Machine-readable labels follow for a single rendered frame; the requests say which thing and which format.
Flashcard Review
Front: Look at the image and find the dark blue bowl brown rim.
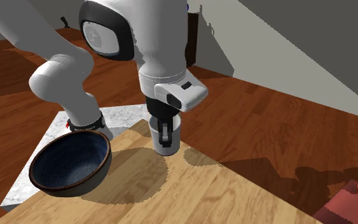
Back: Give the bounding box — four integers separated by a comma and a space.
28, 129, 113, 198

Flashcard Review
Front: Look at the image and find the marble patterned robot stand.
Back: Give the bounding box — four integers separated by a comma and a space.
0, 104, 151, 213

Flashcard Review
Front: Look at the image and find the white cup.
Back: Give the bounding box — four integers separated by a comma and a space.
148, 113, 182, 157

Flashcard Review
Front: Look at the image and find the dark brown cabinet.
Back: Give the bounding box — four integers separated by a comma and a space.
185, 11, 200, 68

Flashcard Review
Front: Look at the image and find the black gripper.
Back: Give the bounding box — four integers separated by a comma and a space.
145, 95, 180, 148

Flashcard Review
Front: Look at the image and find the red box-shaped furniture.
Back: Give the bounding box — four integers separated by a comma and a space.
311, 179, 358, 224

